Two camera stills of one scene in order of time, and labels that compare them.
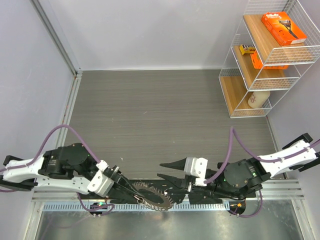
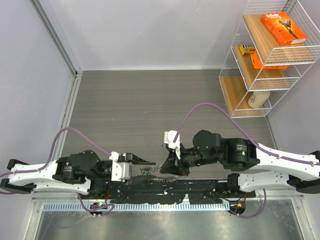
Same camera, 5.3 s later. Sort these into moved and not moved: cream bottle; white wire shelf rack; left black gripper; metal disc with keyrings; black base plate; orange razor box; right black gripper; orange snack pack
Moved: right black gripper; left black gripper; metal disc with keyrings
Not moved: black base plate; orange razor box; orange snack pack; white wire shelf rack; cream bottle
